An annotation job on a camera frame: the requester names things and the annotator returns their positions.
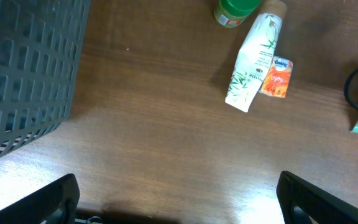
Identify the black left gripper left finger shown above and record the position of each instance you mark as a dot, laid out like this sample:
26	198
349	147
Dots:
54	203

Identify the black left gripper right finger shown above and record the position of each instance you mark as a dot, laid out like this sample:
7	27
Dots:
303	202

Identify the white tube with tan cap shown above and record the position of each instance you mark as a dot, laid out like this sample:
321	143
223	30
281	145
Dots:
255	55

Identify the green lidded jar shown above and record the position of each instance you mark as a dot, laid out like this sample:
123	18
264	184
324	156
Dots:
232	13

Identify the dark grey plastic basket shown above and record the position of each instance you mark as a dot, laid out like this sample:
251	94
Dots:
40	48

